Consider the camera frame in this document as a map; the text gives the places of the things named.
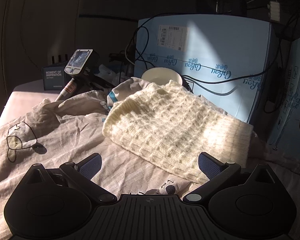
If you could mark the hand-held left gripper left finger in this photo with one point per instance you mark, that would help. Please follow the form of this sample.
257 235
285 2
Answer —
90 166

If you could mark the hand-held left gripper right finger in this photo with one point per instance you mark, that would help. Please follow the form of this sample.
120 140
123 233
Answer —
210 165

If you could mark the cream knit sweater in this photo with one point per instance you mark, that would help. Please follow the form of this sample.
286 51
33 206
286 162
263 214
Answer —
165 125

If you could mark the white plastic bag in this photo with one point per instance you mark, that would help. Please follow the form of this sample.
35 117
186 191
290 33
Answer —
108 73

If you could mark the black router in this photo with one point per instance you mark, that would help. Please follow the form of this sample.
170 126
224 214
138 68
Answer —
58 60

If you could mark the small dark box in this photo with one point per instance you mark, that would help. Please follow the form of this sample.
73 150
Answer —
53 78

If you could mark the beige printed bed sheet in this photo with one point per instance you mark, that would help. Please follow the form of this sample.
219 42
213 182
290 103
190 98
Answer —
65 135

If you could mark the pale mattress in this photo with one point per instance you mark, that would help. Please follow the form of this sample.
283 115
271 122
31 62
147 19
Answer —
22 97

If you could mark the white bowl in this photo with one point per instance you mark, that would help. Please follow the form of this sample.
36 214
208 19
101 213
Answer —
160 75

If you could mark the small light blue cardboard box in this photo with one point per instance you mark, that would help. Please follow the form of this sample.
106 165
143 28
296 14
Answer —
292 92

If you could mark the large light blue cardboard box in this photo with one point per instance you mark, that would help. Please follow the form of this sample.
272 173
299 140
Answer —
215 50

